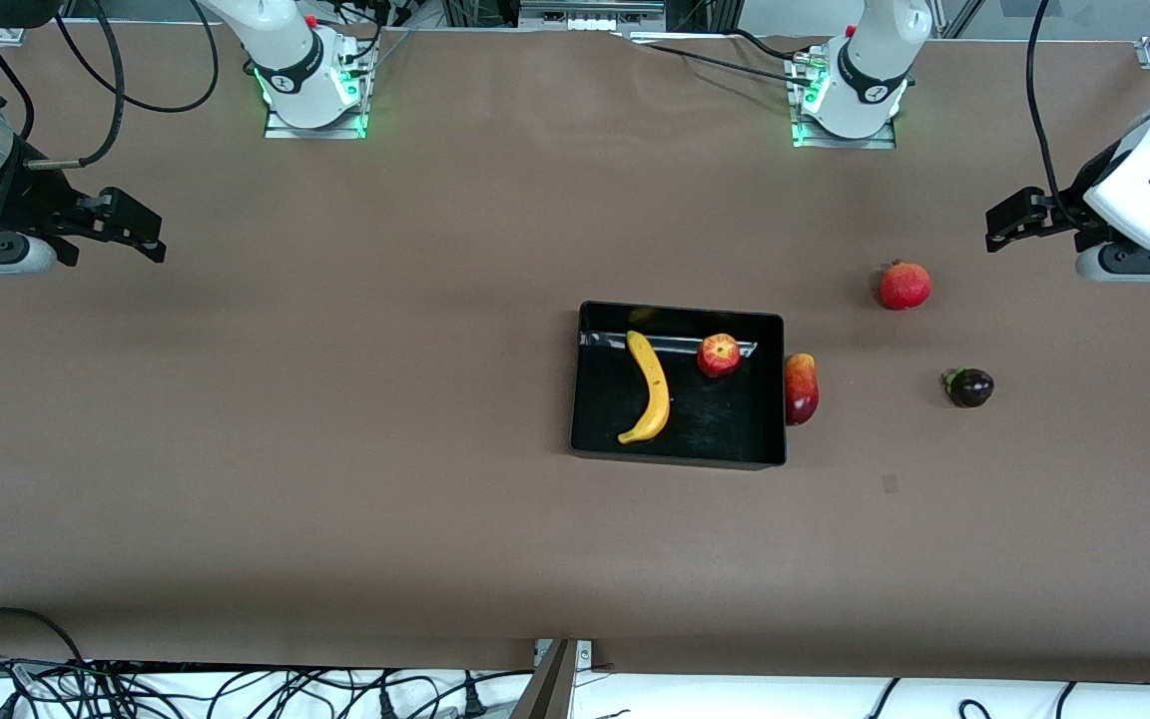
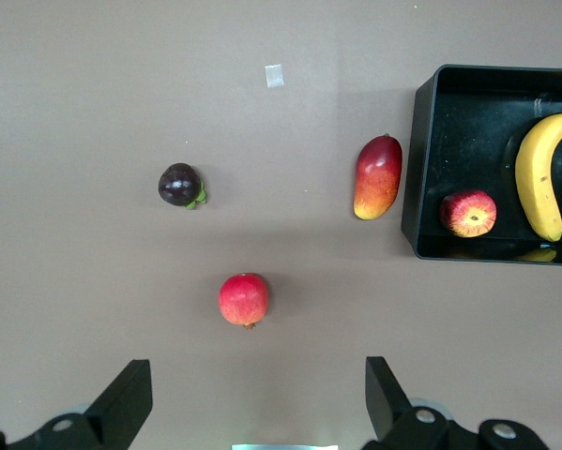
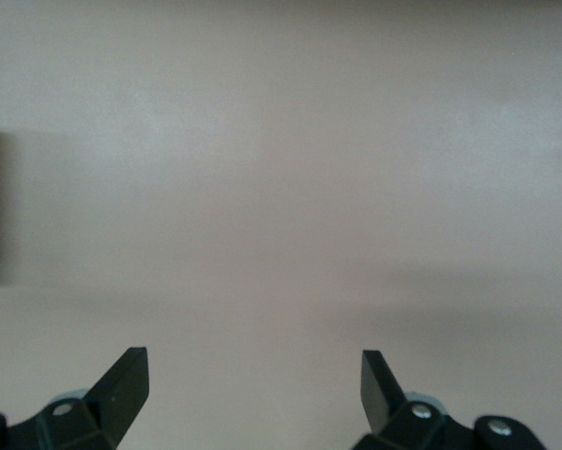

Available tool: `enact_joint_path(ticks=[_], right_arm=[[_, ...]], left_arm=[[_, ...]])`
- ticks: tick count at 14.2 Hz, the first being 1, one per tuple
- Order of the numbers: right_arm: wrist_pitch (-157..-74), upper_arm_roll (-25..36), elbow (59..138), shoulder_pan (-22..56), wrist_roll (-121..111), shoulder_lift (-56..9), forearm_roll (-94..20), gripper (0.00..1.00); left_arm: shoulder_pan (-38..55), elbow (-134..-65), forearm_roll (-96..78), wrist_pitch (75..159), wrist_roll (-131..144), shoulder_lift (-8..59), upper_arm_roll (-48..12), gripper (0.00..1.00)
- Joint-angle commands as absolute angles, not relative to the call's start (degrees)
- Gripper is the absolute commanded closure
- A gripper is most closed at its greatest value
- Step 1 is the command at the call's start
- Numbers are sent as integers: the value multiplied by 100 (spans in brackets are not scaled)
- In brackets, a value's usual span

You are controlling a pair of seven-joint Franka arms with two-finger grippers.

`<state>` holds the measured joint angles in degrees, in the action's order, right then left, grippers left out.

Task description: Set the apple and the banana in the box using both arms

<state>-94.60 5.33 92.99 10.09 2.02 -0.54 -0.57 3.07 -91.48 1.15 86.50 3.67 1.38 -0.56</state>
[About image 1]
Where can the red apple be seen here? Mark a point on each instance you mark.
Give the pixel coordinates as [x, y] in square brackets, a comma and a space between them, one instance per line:
[719, 356]

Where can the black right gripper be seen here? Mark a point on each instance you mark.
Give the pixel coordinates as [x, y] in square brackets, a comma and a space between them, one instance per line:
[24, 198]

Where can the yellow banana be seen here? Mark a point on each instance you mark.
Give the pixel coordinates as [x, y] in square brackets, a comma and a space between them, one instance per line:
[655, 394]

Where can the red yellow mango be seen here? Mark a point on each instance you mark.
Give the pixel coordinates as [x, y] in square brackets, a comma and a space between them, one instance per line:
[801, 391]

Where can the brown paper table cover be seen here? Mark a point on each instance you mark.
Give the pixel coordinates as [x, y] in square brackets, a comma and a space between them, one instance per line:
[335, 539]

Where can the black plastic box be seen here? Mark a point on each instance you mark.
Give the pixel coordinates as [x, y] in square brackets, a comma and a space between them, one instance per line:
[705, 429]

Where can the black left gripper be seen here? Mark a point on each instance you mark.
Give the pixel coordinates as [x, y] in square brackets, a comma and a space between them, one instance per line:
[1062, 215]

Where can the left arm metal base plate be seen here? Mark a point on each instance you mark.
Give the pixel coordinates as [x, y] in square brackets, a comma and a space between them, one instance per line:
[884, 142]

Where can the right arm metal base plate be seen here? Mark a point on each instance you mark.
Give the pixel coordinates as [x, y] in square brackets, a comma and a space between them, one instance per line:
[281, 130]

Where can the metal camera mount bar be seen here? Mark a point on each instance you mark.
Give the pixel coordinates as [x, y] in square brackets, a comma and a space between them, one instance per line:
[547, 689]

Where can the dark purple eggplant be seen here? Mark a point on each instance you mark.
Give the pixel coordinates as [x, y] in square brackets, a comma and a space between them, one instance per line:
[970, 387]

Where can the grey device with ports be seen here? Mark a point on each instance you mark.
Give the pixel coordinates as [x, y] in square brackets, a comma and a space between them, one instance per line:
[590, 14]

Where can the red pomegranate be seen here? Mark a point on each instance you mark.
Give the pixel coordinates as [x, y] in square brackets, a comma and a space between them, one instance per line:
[905, 286]

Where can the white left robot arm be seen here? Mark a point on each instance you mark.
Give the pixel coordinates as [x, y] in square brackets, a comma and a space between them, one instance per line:
[874, 65]

